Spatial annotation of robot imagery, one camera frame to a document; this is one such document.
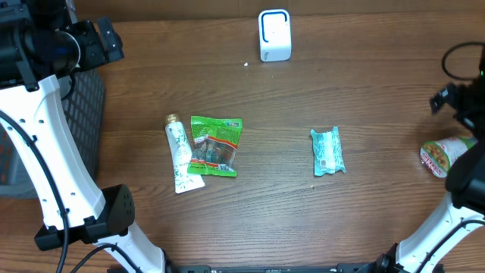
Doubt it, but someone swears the green instant noodle cup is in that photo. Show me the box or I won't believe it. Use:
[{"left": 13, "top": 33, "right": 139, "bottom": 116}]
[{"left": 420, "top": 135, "right": 477, "bottom": 178}]

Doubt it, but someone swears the teal tissue pack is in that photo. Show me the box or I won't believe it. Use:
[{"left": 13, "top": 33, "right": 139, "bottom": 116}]
[{"left": 310, "top": 127, "right": 346, "bottom": 177}]

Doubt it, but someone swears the green snack bag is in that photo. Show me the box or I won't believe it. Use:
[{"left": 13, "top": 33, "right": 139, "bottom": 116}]
[{"left": 188, "top": 116, "right": 243, "bottom": 177}]

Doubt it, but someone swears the white tube with gold cap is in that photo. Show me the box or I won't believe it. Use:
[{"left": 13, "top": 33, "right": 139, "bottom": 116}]
[{"left": 164, "top": 114, "right": 205, "bottom": 194}]

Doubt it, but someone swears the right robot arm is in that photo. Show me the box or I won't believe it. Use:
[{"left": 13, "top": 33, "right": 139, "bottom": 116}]
[{"left": 359, "top": 61, "right": 484, "bottom": 272}]

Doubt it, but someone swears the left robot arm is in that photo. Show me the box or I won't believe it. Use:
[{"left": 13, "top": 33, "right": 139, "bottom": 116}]
[{"left": 1, "top": 1, "right": 171, "bottom": 272}]

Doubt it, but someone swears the white barcode scanner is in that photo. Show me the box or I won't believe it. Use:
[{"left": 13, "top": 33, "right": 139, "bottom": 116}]
[{"left": 258, "top": 9, "right": 292, "bottom": 62}]

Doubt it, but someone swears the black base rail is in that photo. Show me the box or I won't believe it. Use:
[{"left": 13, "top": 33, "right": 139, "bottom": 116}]
[{"left": 108, "top": 263, "right": 446, "bottom": 273}]

